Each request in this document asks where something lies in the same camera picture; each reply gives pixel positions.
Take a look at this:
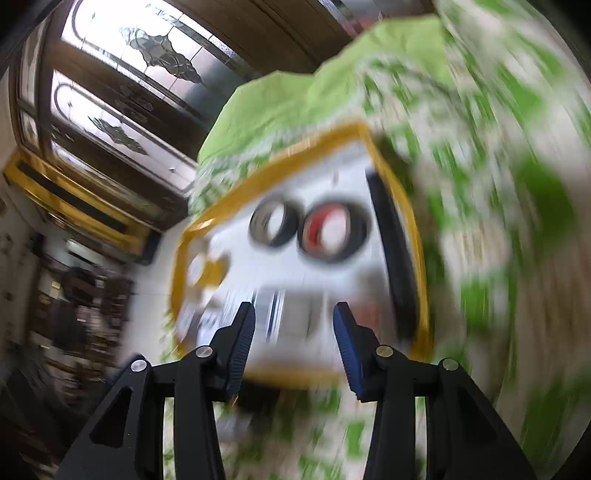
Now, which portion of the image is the black pen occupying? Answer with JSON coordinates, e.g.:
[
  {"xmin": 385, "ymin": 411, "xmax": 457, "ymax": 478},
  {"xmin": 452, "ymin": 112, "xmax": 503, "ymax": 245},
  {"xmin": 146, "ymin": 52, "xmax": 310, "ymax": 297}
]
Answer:
[{"xmin": 365, "ymin": 170, "xmax": 419, "ymax": 340}]

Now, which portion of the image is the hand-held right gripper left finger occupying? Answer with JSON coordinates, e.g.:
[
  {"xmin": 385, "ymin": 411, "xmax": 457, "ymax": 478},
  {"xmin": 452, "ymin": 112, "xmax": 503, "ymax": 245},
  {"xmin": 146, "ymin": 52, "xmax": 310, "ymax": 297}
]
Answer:
[{"xmin": 55, "ymin": 302, "xmax": 257, "ymax": 480}]

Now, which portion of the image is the gold framed panel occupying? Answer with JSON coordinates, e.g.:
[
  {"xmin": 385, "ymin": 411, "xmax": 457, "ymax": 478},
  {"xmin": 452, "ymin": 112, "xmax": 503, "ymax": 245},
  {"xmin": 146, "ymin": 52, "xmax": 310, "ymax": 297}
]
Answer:
[{"xmin": 2, "ymin": 152, "xmax": 158, "ymax": 266}]

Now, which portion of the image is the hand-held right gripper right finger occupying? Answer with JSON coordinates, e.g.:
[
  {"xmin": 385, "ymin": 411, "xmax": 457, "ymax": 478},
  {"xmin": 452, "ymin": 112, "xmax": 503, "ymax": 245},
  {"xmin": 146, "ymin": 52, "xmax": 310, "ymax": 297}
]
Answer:
[{"xmin": 332, "ymin": 301, "xmax": 539, "ymax": 480}]

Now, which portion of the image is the black tape roll red core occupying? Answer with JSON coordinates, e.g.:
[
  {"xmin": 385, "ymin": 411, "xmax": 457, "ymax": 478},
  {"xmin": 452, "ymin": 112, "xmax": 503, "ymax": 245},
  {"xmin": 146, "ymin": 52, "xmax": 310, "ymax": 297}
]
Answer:
[{"xmin": 298, "ymin": 198, "xmax": 372, "ymax": 264}]

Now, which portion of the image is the green patterned blanket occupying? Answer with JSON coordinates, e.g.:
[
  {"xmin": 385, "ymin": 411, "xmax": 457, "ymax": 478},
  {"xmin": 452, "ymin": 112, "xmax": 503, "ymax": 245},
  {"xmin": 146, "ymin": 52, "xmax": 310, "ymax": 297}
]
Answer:
[{"xmin": 161, "ymin": 0, "xmax": 583, "ymax": 480}]

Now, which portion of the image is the white tray with yellow edge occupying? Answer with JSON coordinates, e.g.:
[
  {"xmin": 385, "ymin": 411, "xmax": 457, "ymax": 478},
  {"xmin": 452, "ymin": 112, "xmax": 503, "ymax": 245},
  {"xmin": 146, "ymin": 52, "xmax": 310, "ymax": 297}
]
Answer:
[{"xmin": 171, "ymin": 122, "xmax": 432, "ymax": 386}]

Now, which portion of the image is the blue and white medicine box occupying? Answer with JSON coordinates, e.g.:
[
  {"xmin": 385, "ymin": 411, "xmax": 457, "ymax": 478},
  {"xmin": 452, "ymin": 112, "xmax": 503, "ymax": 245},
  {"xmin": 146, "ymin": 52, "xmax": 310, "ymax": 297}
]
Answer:
[{"xmin": 252, "ymin": 288, "xmax": 287, "ymax": 344}]

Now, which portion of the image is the wooden door with leaded glass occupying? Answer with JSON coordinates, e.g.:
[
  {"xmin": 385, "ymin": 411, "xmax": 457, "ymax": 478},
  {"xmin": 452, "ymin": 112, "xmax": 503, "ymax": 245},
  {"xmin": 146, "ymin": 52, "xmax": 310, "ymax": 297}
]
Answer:
[{"xmin": 14, "ymin": 0, "xmax": 259, "ymax": 232}]

